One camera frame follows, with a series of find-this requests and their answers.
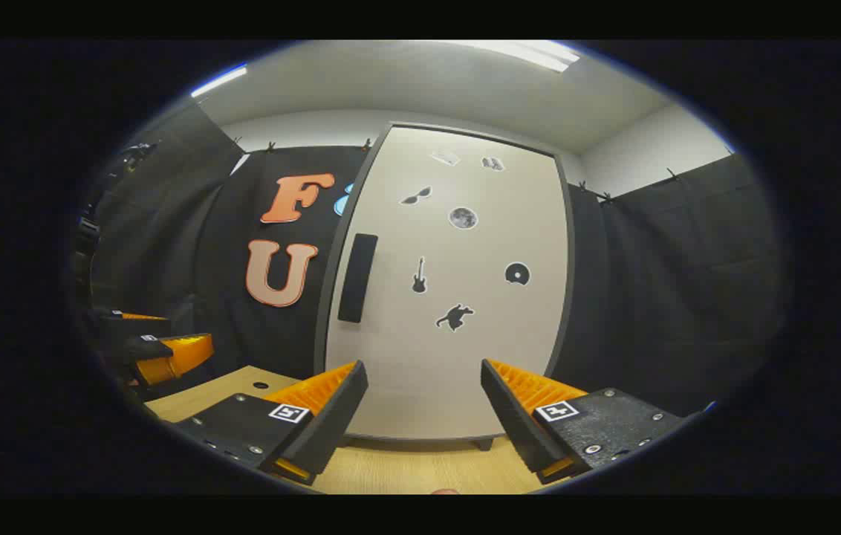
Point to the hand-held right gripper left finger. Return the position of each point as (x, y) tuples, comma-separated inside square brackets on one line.
[(339, 416)]

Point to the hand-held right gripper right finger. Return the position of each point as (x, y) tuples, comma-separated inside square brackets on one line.
[(513, 423)]

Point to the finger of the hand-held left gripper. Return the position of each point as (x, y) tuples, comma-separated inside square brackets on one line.
[(175, 355), (134, 325)]

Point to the white cabinet door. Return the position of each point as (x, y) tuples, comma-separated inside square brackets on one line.
[(465, 357)]

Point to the grey cabinet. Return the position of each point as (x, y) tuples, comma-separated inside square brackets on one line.
[(321, 327)]

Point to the black backdrop cloth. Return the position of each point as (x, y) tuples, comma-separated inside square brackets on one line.
[(688, 282)]

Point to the long ceiling light strip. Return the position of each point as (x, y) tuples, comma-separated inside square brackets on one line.
[(218, 82)]

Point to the wide ceiling light panel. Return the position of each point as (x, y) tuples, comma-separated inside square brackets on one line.
[(524, 53)]

